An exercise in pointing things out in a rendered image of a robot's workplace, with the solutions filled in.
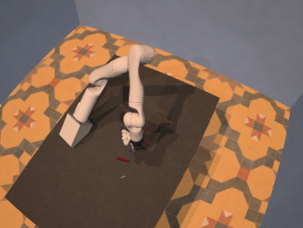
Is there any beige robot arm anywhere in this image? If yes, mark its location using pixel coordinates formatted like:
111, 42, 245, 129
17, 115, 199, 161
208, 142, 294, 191
73, 45, 155, 137

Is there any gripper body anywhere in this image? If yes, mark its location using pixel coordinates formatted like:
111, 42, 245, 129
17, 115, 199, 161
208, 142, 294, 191
122, 130, 144, 150

